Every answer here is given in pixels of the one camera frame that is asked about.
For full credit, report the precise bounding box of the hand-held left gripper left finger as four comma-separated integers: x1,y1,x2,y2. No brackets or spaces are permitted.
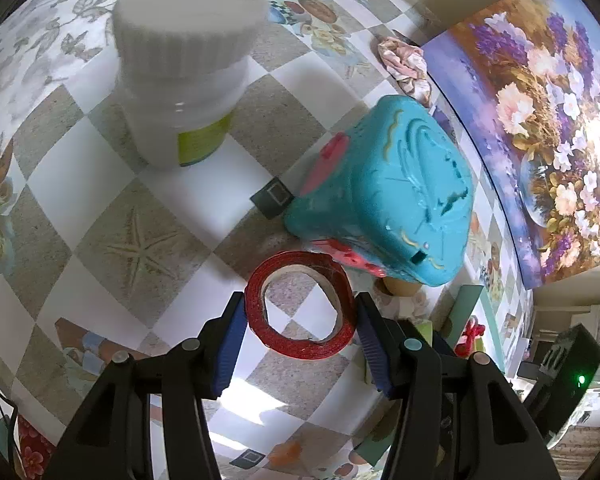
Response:
30,291,251,480

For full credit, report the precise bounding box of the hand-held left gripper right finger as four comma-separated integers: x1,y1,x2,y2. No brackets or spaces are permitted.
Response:
352,291,566,480

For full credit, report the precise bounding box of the red tape roll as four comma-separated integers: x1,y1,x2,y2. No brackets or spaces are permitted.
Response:
244,250,358,360

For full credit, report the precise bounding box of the beige makeup sponge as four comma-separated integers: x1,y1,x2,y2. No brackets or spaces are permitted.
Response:
375,275,423,297

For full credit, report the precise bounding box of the red ribbon bow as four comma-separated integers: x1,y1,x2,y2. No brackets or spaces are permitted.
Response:
455,316,486,358

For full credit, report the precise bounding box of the small black square chip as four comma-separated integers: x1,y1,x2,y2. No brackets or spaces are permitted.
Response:
250,177,295,219

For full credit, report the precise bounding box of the teal plastic toy box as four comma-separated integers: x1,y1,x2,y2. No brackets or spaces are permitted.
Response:
282,94,476,288

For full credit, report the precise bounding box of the checkered printed oilcloth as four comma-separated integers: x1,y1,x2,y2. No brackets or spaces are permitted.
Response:
0,0,536,480

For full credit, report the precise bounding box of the red floral cloth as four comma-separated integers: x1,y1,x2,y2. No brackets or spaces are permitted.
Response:
0,410,56,480

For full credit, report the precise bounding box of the floral painting poster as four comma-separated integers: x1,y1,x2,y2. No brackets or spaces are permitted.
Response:
420,0,600,291

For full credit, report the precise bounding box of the white lidded bottle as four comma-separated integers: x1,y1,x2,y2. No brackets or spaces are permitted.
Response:
112,0,271,170

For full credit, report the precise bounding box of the pink floral scrunchie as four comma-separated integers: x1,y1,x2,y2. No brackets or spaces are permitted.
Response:
376,36,433,108

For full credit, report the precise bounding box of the thin black cable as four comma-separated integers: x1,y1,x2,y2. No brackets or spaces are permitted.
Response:
0,380,18,461

